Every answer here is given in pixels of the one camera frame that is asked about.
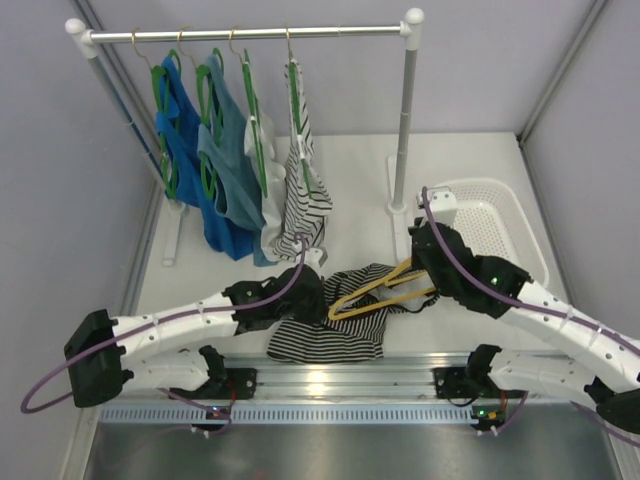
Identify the yellow clothes hanger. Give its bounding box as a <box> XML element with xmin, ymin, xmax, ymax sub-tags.
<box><xmin>328</xmin><ymin>258</ymin><xmax>437</xmax><ymax>321</ymax></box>

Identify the black white striped tank top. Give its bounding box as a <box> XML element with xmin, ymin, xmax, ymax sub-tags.
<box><xmin>266</xmin><ymin>263</ymin><xmax>439</xmax><ymax>364</ymax></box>

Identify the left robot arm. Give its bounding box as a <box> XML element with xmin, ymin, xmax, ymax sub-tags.
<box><xmin>64</xmin><ymin>266</ymin><xmax>327</xmax><ymax>408</ymax></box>

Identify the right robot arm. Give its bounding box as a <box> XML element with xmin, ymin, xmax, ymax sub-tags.
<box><xmin>409</xmin><ymin>223</ymin><xmax>639</xmax><ymax>434</ymax></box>

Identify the white black striped hanging top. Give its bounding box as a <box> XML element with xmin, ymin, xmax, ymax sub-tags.
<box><xmin>273</xmin><ymin>61</ymin><xmax>333</xmax><ymax>261</ymax></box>

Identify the light blue hanging top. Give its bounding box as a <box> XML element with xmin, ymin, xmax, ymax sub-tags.
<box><xmin>197</xmin><ymin>53</ymin><xmax>273</xmax><ymax>267</ymax></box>

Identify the bright blue hanging top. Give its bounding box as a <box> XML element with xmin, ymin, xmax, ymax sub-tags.
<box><xmin>159</xmin><ymin>49</ymin><xmax>253</xmax><ymax>260</ymax></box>

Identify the white perforated plastic basket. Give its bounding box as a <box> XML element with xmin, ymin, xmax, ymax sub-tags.
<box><xmin>434</xmin><ymin>178</ymin><xmax>549</xmax><ymax>286</ymax></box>

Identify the white metal clothes rack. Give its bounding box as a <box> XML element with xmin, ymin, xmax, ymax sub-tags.
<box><xmin>65</xmin><ymin>1</ymin><xmax>425</xmax><ymax>260</ymax></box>

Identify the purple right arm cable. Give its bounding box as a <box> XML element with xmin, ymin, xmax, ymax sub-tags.
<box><xmin>419</xmin><ymin>186</ymin><xmax>640</xmax><ymax>446</ymax></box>

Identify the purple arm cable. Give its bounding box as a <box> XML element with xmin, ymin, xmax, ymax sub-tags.
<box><xmin>19</xmin><ymin>232</ymin><xmax>311</xmax><ymax>436</ymax></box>
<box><xmin>419</xmin><ymin>186</ymin><xmax>640</xmax><ymax>446</ymax></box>

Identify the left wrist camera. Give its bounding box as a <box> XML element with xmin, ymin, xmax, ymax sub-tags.
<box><xmin>294</xmin><ymin>242</ymin><xmax>328</xmax><ymax>270</ymax></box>

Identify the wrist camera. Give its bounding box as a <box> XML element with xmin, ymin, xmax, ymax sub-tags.
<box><xmin>294</xmin><ymin>242</ymin><xmax>328</xmax><ymax>270</ymax></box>
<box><xmin>426</xmin><ymin>186</ymin><xmax>458</xmax><ymax>227</ymax></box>

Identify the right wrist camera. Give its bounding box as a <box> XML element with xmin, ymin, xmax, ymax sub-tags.
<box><xmin>426</xmin><ymin>186</ymin><xmax>458</xmax><ymax>227</ymax></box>

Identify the aluminium rail frame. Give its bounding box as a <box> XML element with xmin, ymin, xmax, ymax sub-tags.
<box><xmin>79</xmin><ymin>349</ymin><xmax>566</xmax><ymax>401</ymax></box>

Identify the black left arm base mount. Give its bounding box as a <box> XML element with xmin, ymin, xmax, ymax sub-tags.
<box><xmin>197</xmin><ymin>368</ymin><xmax>258</xmax><ymax>400</ymax></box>

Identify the white slotted cable duct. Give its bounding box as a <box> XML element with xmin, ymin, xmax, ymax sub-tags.
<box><xmin>99</xmin><ymin>403</ymin><xmax>504</xmax><ymax>425</ymax></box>

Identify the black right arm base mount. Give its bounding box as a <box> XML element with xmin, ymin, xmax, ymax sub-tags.
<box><xmin>432</xmin><ymin>367</ymin><xmax>501</xmax><ymax>407</ymax></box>

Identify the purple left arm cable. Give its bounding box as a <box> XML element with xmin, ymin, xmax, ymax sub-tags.
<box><xmin>19</xmin><ymin>232</ymin><xmax>311</xmax><ymax>436</ymax></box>

